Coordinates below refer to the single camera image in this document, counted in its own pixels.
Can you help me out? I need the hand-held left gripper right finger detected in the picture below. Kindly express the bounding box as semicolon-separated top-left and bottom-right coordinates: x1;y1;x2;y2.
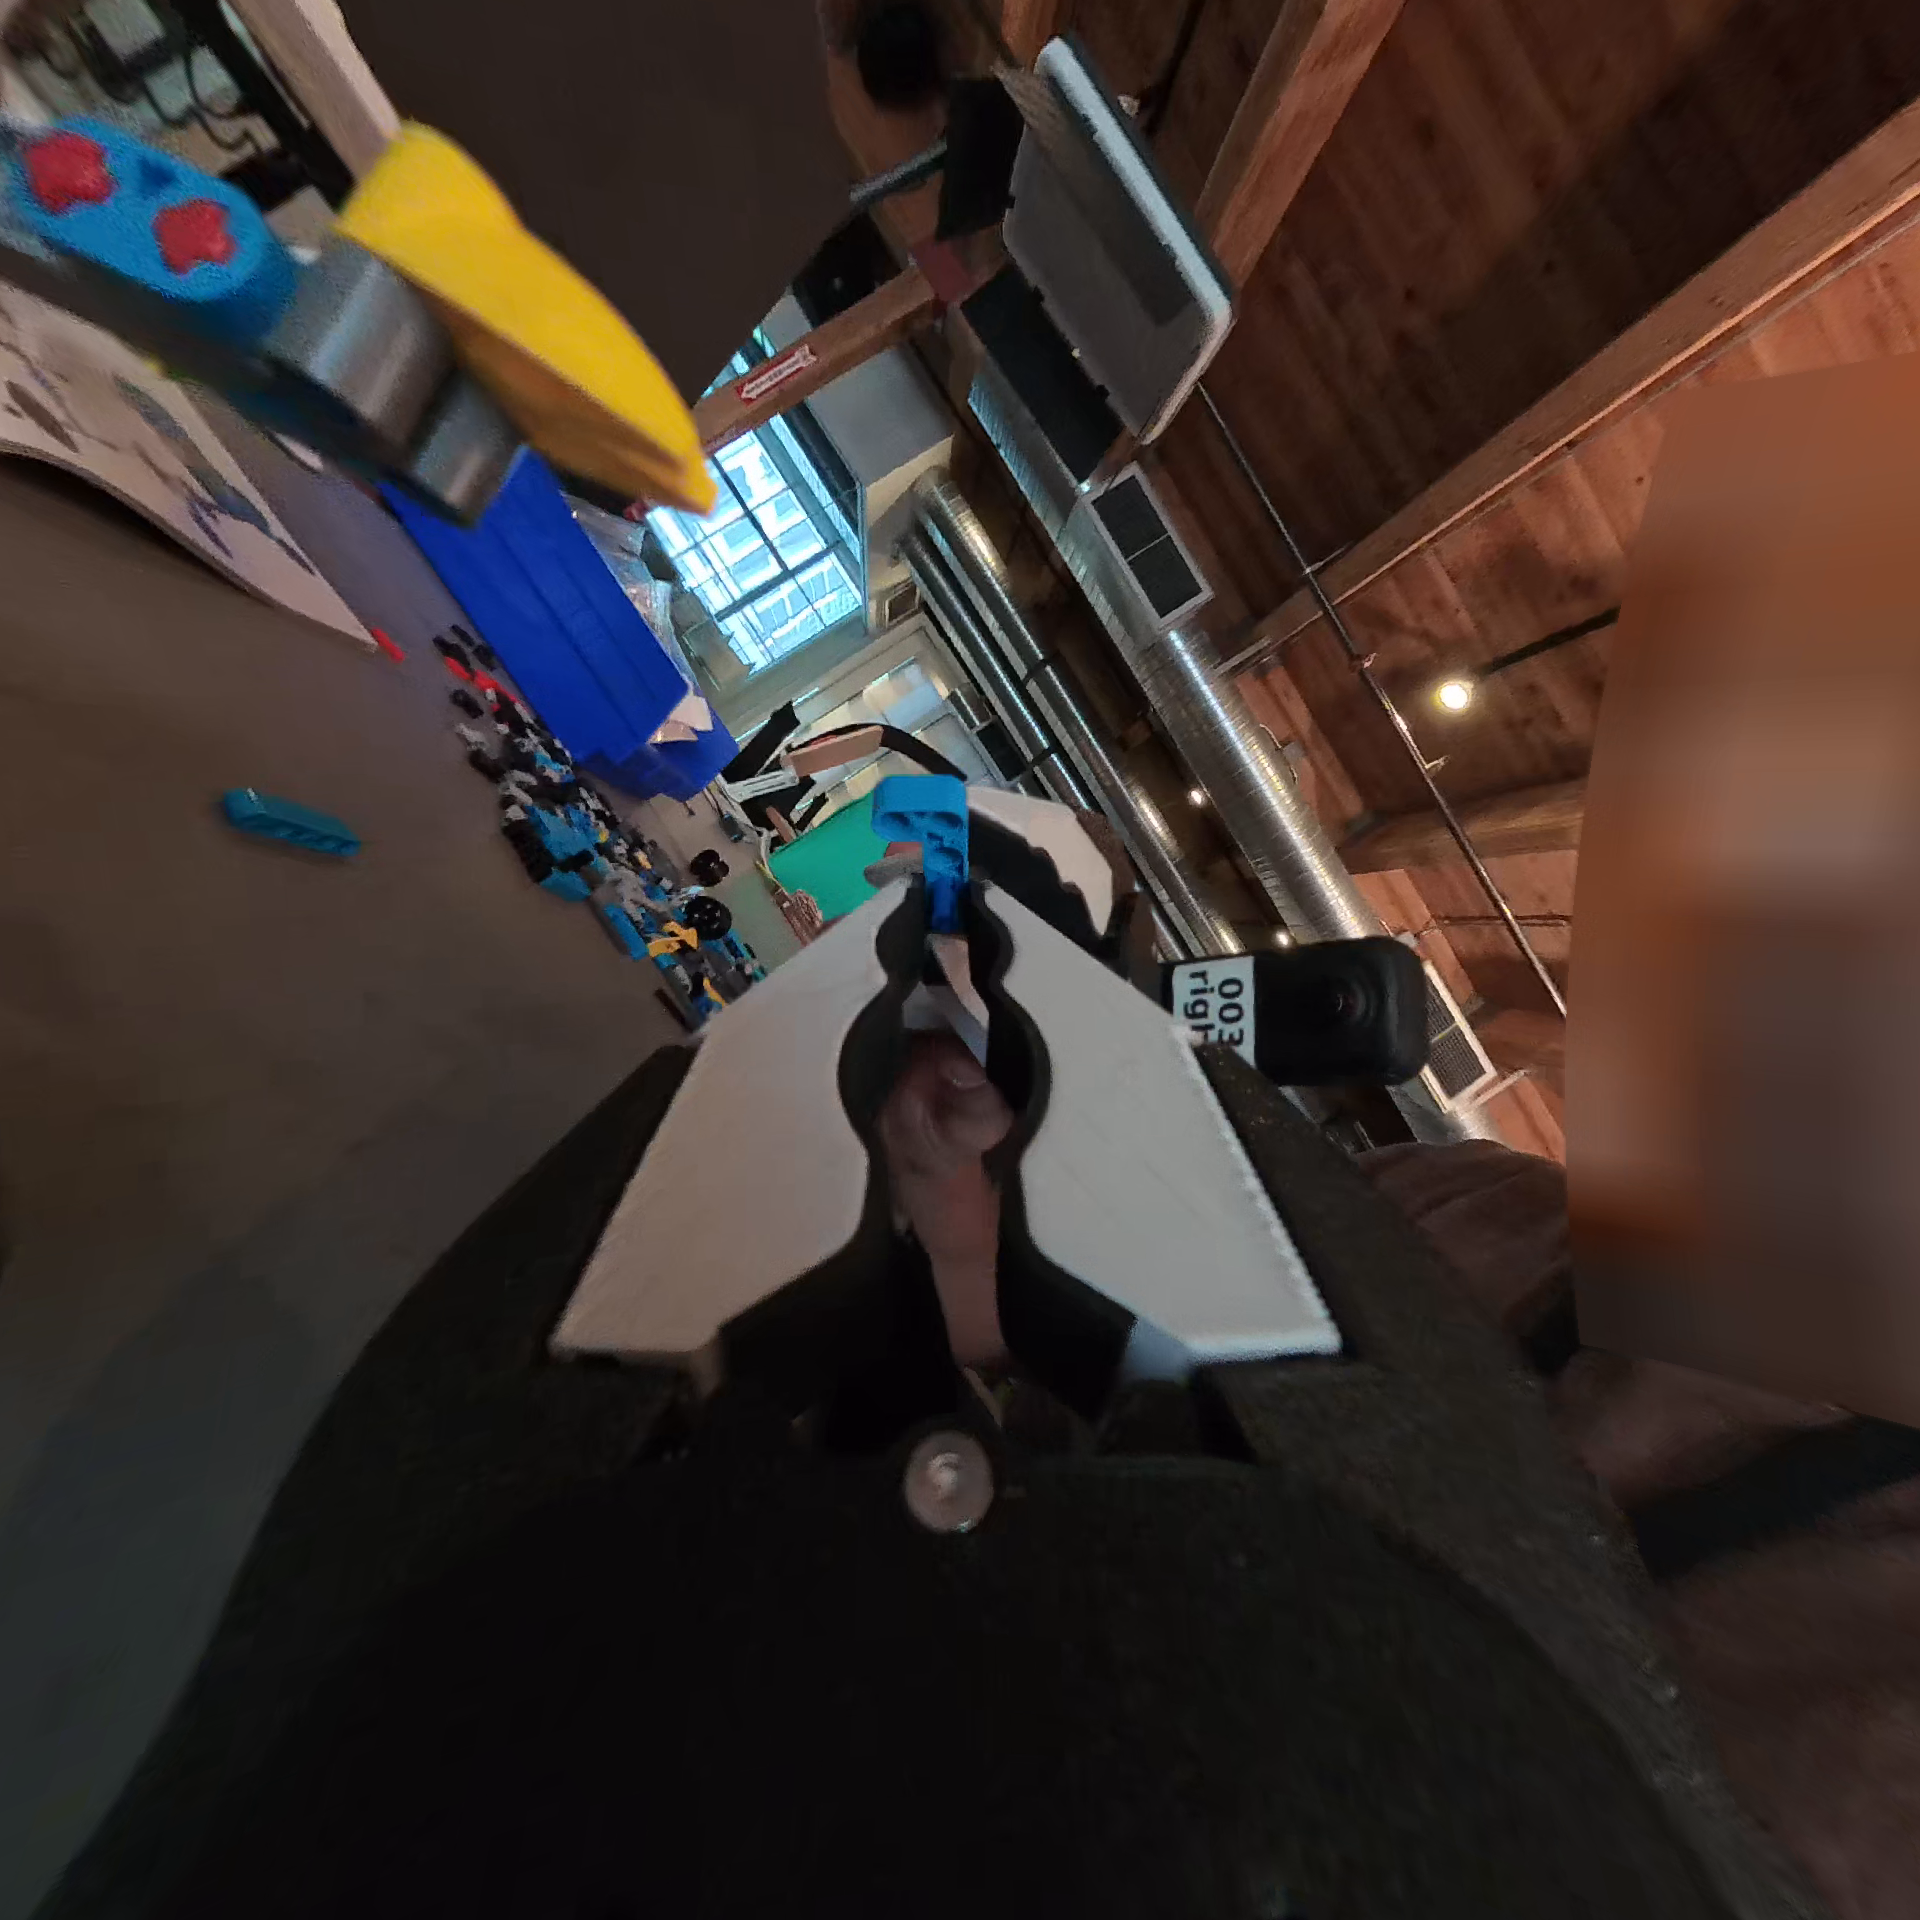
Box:
968;882;1343;1416

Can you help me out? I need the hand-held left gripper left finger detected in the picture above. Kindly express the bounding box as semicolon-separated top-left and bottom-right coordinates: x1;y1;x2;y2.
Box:
548;881;911;1364

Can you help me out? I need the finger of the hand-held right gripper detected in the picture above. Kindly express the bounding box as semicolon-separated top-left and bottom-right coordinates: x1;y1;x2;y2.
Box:
960;787;1154;969
919;932;995;1044

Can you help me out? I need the small blue connector piece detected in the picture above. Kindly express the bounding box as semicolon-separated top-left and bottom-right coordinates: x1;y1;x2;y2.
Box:
867;773;981;936

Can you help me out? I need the blue beam with holes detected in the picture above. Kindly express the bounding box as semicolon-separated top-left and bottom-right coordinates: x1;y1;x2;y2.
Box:
219;785;366;864

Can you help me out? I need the grey desk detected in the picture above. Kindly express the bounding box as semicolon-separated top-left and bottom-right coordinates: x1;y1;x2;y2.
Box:
0;376;782;1920

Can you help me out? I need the person's right hand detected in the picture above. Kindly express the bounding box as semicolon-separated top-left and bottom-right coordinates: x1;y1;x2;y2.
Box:
883;1035;1014;1375

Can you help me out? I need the green board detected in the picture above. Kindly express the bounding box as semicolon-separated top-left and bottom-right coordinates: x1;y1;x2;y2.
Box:
754;791;906;944

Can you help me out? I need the white ceiling vent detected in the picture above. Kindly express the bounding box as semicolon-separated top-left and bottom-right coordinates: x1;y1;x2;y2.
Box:
1064;458;1216;633

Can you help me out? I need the pile of small building pieces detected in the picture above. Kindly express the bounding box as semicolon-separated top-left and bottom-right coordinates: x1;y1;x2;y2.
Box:
430;620;770;1034

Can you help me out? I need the blue bin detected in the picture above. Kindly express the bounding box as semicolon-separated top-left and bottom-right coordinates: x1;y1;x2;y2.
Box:
373;448;743;802

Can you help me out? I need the grey ceiling panel unit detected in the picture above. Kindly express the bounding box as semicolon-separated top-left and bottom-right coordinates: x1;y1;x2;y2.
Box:
995;33;1244;448

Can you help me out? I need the blue toy robot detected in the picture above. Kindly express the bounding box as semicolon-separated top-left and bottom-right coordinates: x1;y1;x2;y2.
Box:
0;113;723;531

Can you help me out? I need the person's brown shirt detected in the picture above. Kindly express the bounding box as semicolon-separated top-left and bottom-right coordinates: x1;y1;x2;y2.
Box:
1351;1132;1920;1920

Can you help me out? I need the dark board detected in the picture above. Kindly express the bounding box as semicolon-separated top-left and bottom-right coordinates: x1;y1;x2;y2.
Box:
335;0;859;404

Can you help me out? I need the instruction booklet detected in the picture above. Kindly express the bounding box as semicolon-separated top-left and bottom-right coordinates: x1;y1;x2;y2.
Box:
0;281;380;650

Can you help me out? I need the silver air duct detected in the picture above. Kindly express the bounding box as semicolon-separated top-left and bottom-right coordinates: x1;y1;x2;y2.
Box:
895;464;1501;1151

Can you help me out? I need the black strap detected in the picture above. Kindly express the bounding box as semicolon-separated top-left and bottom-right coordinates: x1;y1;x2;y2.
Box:
1627;1416;1920;1580

